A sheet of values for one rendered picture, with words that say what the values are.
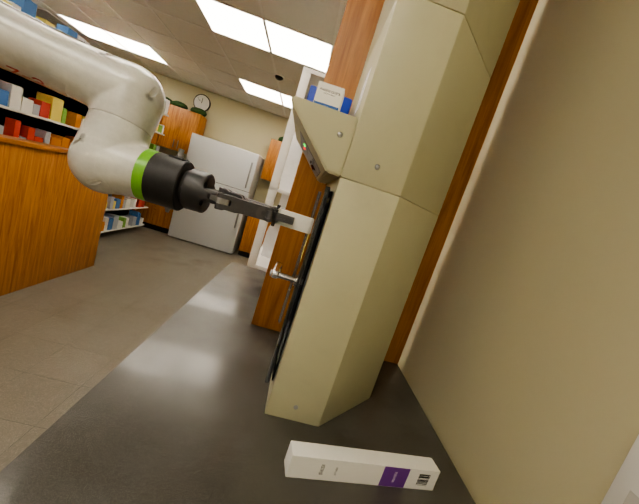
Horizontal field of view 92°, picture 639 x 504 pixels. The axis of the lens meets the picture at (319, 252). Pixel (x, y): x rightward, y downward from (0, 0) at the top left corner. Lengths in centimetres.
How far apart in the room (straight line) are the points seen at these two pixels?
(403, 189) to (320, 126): 18
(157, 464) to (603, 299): 70
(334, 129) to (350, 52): 47
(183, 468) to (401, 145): 60
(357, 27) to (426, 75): 45
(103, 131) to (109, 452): 49
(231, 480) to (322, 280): 33
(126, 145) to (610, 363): 81
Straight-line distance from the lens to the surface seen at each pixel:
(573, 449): 65
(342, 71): 97
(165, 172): 59
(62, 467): 58
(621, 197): 69
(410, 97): 59
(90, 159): 63
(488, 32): 76
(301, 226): 58
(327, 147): 54
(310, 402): 67
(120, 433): 62
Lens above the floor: 136
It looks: 9 degrees down
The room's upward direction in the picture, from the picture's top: 18 degrees clockwise
